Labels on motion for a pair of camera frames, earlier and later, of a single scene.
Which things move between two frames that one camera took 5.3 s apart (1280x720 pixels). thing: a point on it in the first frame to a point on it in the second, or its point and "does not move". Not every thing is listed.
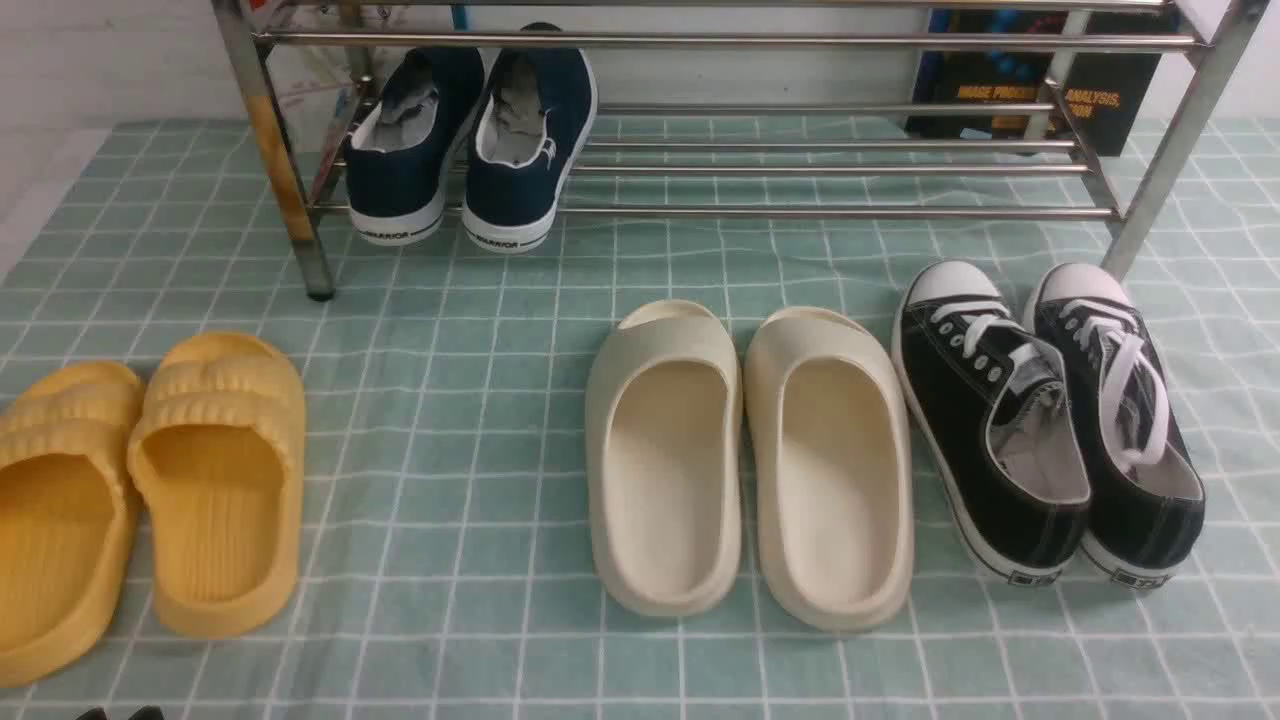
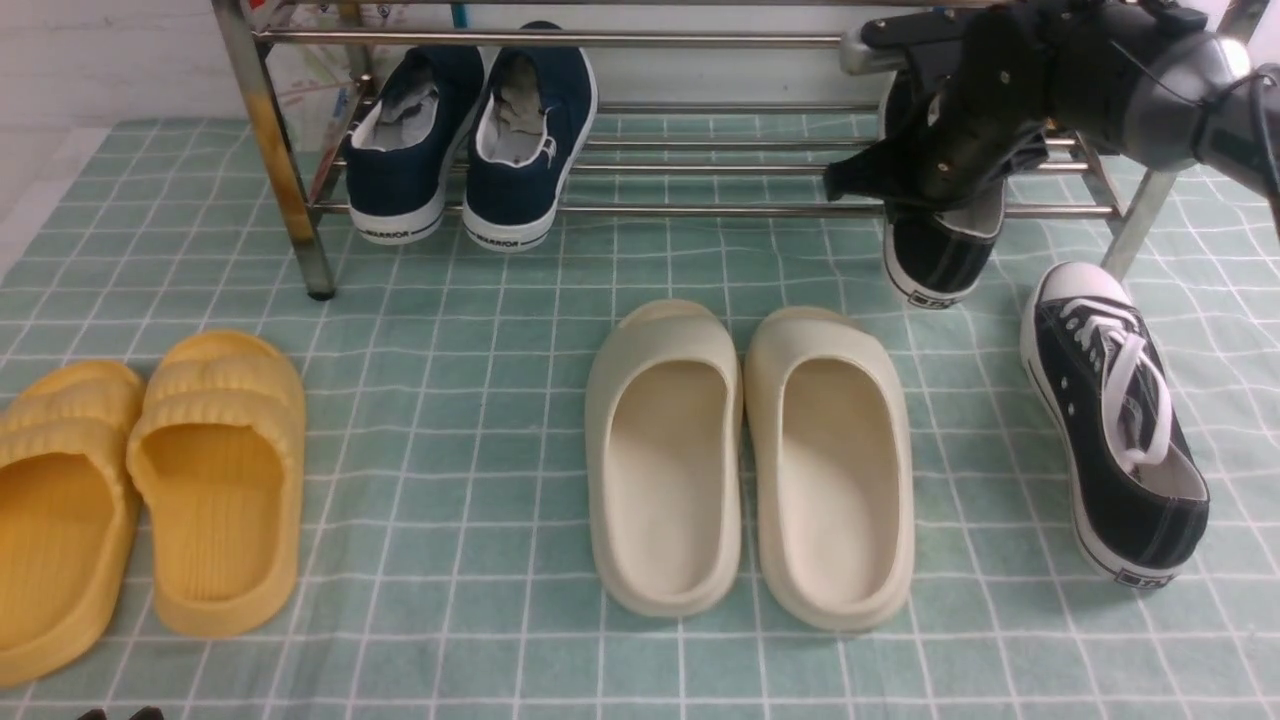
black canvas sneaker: x=1147 y=493 does not move
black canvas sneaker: x=999 y=416 to x=934 y=257
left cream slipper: x=664 y=429 does not move
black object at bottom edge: x=145 y=713 does not move
